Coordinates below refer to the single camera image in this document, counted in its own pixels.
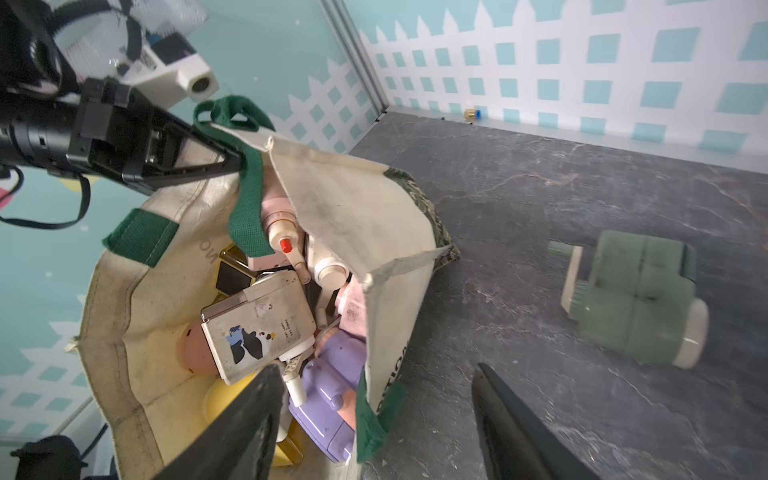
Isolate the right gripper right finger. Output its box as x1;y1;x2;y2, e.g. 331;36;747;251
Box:
471;363;598;480

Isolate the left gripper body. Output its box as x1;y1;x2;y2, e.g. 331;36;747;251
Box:
66;78;186;194

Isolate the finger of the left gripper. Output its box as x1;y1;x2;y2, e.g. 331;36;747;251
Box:
149;120;244;186

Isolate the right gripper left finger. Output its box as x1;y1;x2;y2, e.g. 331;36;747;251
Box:
156;365;284;479

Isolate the cream canvas tote bag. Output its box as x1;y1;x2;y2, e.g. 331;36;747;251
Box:
76;96;459;479

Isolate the green pencil sharpener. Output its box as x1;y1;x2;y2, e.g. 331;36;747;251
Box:
548;231;709;369

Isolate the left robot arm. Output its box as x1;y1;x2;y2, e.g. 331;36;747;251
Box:
1;1;245;213

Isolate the purple pencil sharpener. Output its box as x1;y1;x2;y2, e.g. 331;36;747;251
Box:
289;327;366;462

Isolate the cow print pencil sharpener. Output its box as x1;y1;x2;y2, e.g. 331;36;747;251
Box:
201;270;316;384

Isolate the pink pencil sharpener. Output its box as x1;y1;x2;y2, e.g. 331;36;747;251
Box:
246;166;311;285

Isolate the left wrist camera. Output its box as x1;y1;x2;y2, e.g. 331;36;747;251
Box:
115;32;219;110

